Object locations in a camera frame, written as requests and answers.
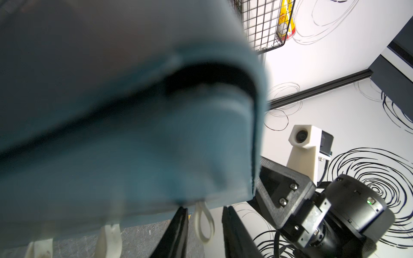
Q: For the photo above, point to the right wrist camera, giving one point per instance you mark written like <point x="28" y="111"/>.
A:
<point x="309" y="145"/>

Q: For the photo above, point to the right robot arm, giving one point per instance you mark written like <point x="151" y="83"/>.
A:
<point x="345" y="220"/>

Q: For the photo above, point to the teal drawer cabinet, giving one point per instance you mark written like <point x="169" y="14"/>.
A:
<point x="117" y="113"/>

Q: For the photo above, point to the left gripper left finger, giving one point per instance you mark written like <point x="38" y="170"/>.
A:
<point x="173" y="243"/>

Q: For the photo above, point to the black wire basket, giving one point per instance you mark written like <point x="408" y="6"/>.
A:
<point x="259" y="19"/>

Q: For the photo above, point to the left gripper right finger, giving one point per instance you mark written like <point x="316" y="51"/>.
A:
<point x="237" y="241"/>

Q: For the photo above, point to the yellow tube package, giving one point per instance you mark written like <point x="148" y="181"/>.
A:
<point x="286" y="26"/>

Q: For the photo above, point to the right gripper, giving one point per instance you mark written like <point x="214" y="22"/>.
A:
<point x="289" y="201"/>

